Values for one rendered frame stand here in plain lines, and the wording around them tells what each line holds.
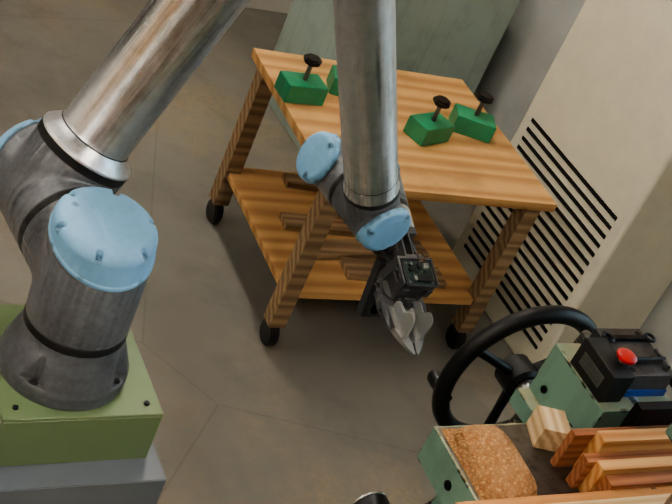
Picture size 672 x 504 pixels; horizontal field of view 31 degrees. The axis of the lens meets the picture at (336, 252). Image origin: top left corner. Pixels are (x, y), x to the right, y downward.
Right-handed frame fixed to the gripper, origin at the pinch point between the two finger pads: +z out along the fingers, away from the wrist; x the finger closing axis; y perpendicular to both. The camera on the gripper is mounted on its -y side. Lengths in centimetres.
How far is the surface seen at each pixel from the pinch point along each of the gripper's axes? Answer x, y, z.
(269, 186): 36, -90, -92
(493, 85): 130, -92, -142
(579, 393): 1.1, 33.2, 22.2
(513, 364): 5.5, 17.0, 10.4
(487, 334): -3.7, 23.7, 8.7
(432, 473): -21.6, 26.2, 30.5
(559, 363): 1.1, 31.3, 16.8
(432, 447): -21.7, 27.7, 27.5
